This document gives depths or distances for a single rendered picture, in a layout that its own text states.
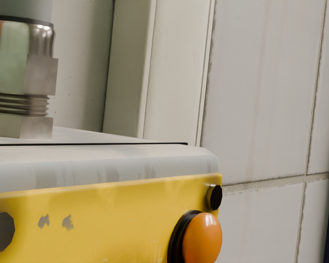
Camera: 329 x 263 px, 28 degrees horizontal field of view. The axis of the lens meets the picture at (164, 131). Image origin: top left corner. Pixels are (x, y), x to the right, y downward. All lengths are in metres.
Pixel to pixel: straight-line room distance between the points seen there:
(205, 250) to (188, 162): 0.02
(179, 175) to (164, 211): 0.01
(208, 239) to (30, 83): 0.06
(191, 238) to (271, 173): 0.24
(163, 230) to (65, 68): 0.09
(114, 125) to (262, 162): 0.16
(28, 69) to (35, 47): 0.01
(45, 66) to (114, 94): 0.09
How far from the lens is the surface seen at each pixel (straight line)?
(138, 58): 0.24
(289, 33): 0.40
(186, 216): 0.16
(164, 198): 0.15
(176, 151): 0.17
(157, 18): 0.24
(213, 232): 0.16
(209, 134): 0.32
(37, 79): 0.16
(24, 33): 0.16
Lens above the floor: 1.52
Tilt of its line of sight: 3 degrees down
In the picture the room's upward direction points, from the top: 6 degrees clockwise
